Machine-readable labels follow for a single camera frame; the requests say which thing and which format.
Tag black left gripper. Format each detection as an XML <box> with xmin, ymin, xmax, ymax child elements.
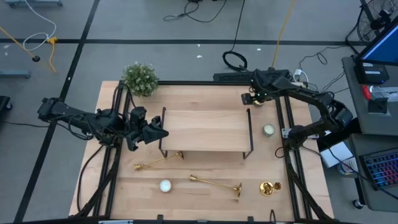
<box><xmin>126</xmin><ymin>106</ymin><xmax>170</xmax><ymax>152</ymax></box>

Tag tall gold candlestick holder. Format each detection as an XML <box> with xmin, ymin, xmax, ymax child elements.
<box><xmin>189</xmin><ymin>174</ymin><xmax>243</xmax><ymax>198</ymax></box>
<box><xmin>133</xmin><ymin>151</ymin><xmax>185</xmax><ymax>171</ymax></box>

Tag orange patterned candle tin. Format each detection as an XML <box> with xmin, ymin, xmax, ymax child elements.
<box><xmin>159</xmin><ymin>179</ymin><xmax>172</xmax><ymax>193</ymax></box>

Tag short gold candlestick holder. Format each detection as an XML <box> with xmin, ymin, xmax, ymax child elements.
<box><xmin>259</xmin><ymin>181</ymin><xmax>282</xmax><ymax>197</ymax></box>

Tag black power strip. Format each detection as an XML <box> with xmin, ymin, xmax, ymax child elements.
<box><xmin>213</xmin><ymin>70</ymin><xmax>256</xmax><ymax>83</ymax></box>

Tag white power adapter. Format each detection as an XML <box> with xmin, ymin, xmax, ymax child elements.
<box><xmin>293</xmin><ymin>68</ymin><xmax>309</xmax><ymax>86</ymax></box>

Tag wooden shelf riser black legs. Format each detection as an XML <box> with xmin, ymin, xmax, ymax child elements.
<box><xmin>158</xmin><ymin>106</ymin><xmax>254</xmax><ymax>160</ymax></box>

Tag green potted plant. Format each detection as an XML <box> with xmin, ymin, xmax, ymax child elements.
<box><xmin>121</xmin><ymin>62</ymin><xmax>160</xmax><ymax>98</ymax></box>

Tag white box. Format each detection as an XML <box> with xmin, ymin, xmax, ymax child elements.
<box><xmin>319</xmin><ymin>141</ymin><xmax>354</xmax><ymax>169</ymax></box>

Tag grey desk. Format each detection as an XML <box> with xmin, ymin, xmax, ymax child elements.
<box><xmin>341</xmin><ymin>55</ymin><xmax>398</xmax><ymax>137</ymax></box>

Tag black box device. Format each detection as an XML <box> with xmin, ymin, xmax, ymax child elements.
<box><xmin>353</xmin><ymin>62</ymin><xmax>390</xmax><ymax>85</ymax></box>

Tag white blue roll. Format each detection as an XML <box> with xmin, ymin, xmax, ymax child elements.
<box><xmin>337</xmin><ymin>157</ymin><xmax>359</xmax><ymax>175</ymax></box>

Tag small black box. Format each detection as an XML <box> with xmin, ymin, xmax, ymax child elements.
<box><xmin>368</xmin><ymin>97</ymin><xmax>389</xmax><ymax>114</ymax></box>

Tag grey keyboard cart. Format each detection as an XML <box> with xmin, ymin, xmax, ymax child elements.
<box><xmin>348</xmin><ymin>133</ymin><xmax>398</xmax><ymax>213</ymax></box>

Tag clear plastic bag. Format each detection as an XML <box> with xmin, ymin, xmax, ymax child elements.
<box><xmin>371</xmin><ymin>85</ymin><xmax>398</xmax><ymax>102</ymax></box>

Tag black computer monitor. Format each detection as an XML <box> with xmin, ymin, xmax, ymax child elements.
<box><xmin>355</xmin><ymin>22</ymin><xmax>398</xmax><ymax>67</ymax></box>

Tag black floor fan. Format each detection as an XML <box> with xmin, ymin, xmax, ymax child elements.
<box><xmin>345</xmin><ymin>0</ymin><xmax>398</xmax><ymax>54</ymax></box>

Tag backlit black keyboard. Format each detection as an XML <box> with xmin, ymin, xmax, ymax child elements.
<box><xmin>363</xmin><ymin>150</ymin><xmax>398</xmax><ymax>191</ymax></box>

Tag grey metal bar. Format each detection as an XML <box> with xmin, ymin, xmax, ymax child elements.
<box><xmin>0</xmin><ymin>69</ymin><xmax>32</xmax><ymax>79</ymax></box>

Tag black wheeled object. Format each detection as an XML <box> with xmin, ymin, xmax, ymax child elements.
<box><xmin>0</xmin><ymin>95</ymin><xmax>13</xmax><ymax>121</ymax></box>

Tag grey cart base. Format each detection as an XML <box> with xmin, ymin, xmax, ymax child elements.
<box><xmin>4</xmin><ymin>0</ymin><xmax>63</xmax><ymax>8</ymax></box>

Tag black coiled cable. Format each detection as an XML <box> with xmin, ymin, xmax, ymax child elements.
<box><xmin>221</xmin><ymin>0</ymin><xmax>249</xmax><ymax>72</ymax></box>

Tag yellow hanging cable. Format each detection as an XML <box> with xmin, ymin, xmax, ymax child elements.
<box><xmin>271</xmin><ymin>0</ymin><xmax>295</xmax><ymax>68</ymax></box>

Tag black floor cable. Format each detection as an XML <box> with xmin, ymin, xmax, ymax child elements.
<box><xmin>164</xmin><ymin>0</ymin><xmax>228</xmax><ymax>23</ymax></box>
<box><xmin>0</xmin><ymin>120</ymin><xmax>50</xmax><ymax>128</ymax></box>
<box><xmin>298</xmin><ymin>46</ymin><xmax>348</xmax><ymax>71</ymax></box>

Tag yellow floor cable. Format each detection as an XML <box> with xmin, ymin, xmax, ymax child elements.
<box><xmin>0</xmin><ymin>26</ymin><xmax>59</xmax><ymax>74</ymax></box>

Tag white floor cable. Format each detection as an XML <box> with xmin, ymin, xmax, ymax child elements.
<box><xmin>22</xmin><ymin>0</ymin><xmax>57</xmax><ymax>52</ymax></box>

